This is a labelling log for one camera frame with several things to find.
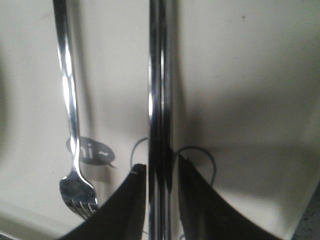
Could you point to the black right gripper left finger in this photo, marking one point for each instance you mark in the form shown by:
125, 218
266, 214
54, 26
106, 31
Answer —
122, 216

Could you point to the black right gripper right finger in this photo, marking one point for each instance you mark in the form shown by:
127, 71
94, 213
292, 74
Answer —
205, 215

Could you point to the steel fork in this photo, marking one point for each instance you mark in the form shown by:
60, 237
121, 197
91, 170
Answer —
77, 193

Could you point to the cream rabbit serving tray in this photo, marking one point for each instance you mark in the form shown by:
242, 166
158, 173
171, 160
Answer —
246, 77

